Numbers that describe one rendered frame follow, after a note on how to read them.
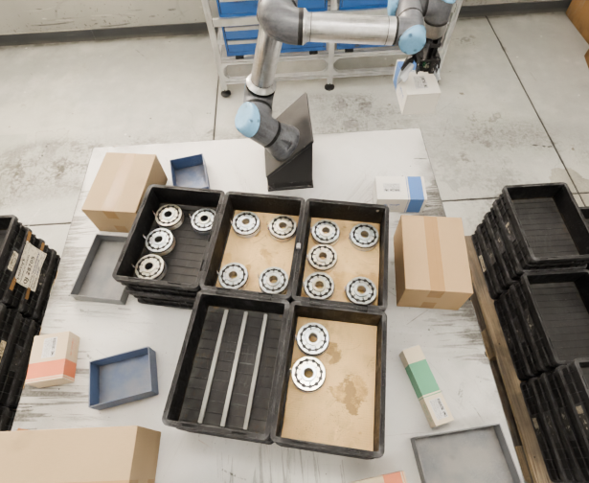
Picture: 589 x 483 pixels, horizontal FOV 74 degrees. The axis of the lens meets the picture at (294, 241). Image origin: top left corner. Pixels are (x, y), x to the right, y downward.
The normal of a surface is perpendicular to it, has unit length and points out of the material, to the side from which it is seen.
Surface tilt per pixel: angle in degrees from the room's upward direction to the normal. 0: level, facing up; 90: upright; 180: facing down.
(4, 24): 90
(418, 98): 90
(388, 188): 0
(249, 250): 0
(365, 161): 0
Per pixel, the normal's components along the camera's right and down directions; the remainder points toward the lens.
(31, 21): 0.04, 0.86
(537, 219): -0.04, -0.51
